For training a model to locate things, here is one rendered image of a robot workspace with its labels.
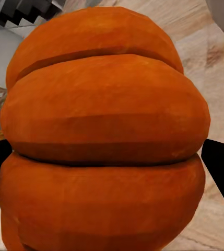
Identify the pumpkin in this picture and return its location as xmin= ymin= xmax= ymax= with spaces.
xmin=0 ymin=6 xmax=211 ymax=251

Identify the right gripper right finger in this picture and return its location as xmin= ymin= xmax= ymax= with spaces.
xmin=201 ymin=139 xmax=224 ymax=197

